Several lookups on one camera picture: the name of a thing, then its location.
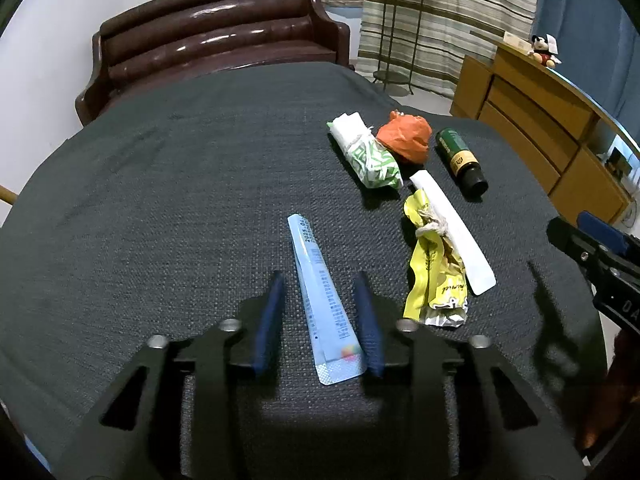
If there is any yellow knotted wrapper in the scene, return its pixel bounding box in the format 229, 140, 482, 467
402, 190, 469, 328

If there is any light blue stick packet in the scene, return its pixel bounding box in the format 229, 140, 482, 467
287, 214, 365, 386

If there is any dark green small bottle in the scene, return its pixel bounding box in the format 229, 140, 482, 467
434, 127, 489, 198

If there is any person's right hand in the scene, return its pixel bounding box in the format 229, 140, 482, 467
582, 332, 631, 452

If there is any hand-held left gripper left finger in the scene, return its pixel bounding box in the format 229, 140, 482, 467
50, 270, 288, 480

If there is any brown leather sofa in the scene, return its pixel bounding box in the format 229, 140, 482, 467
75, 0, 351, 127

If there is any metal plant stand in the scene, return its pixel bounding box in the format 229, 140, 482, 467
372, 0, 426, 96

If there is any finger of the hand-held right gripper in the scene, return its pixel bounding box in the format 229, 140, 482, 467
546, 217, 616, 291
577, 211, 640, 257

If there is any mouse plush toy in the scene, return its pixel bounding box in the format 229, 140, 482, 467
527, 34, 562, 68

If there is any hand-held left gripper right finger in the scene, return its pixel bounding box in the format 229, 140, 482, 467
352, 270, 588, 480

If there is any white and green wrapper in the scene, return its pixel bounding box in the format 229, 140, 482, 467
327, 112, 403, 191

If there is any blue curtain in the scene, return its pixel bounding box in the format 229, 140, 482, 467
531, 0, 640, 146

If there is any small beige box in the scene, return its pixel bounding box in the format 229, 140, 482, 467
502, 31, 533, 53

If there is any plain white stick packet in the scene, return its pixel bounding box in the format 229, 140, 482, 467
409, 170, 497, 296

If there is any striped curtain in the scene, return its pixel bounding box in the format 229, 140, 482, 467
356, 0, 541, 98

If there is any wooden cabinet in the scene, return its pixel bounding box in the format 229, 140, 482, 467
450, 30, 640, 226

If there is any orange plastic bag ball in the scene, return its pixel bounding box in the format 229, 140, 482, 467
376, 110, 433, 165

